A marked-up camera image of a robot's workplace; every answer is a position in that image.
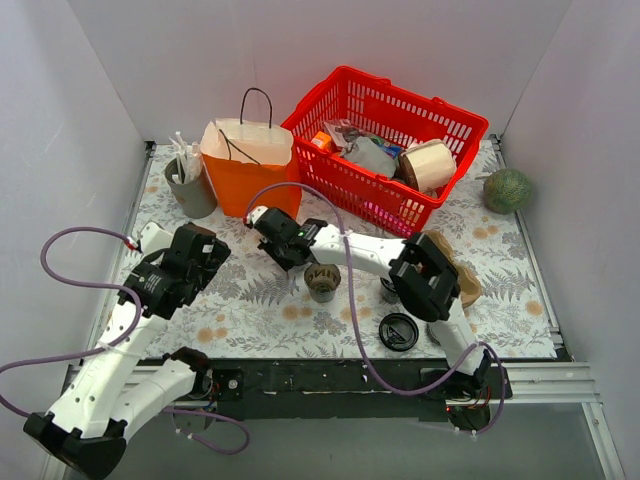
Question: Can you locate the black paper coffee cup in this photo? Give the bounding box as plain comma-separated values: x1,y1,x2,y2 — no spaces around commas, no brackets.
380,278,399,304

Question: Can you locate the black coffee lid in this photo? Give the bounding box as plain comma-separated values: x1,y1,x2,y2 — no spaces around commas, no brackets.
426,323,441,346
378,313,419,352

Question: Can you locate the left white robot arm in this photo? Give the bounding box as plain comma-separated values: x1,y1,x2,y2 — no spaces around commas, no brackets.
23,222,230,479

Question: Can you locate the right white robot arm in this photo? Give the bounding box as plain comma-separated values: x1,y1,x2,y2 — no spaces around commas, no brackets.
245,206,491,398

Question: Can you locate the floral patterned table mat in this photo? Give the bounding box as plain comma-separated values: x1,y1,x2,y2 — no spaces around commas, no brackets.
102,139,559,359

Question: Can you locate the grey cup with straws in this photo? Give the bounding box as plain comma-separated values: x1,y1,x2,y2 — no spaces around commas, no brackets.
164,131,218,219

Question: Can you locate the orange paper gift bag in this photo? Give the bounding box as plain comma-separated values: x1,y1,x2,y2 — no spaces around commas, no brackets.
200,114,301,218

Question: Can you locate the orange snack packet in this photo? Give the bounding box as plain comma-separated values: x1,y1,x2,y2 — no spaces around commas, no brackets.
311,131,334,152

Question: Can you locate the grey crumpled bag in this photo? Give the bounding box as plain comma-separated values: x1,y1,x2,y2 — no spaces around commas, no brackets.
342,136,397,178

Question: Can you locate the beige tape roll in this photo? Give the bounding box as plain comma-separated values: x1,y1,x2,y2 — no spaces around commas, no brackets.
398,139,457,193

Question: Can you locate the brown cardboard cup carrier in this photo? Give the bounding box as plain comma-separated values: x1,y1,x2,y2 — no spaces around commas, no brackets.
424,230,483,309

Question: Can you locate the green round melon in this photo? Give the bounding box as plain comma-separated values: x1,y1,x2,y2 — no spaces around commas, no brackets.
483,169,533,215

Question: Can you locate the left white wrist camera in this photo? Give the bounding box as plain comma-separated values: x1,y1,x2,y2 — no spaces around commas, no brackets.
124,221,173,255

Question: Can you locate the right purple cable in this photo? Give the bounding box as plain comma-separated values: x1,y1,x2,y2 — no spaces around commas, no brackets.
243,182,509,436

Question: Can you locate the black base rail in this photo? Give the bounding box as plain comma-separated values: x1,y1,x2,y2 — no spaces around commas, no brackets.
178,359,501,422

